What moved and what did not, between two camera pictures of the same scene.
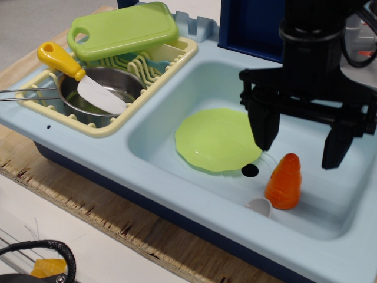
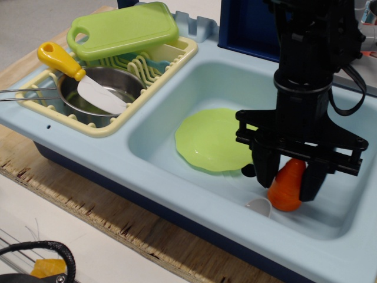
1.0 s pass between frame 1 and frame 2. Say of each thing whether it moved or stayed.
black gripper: moved
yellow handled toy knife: stayed
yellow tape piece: stayed
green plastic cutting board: stayed
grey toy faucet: moved
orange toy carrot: stayed
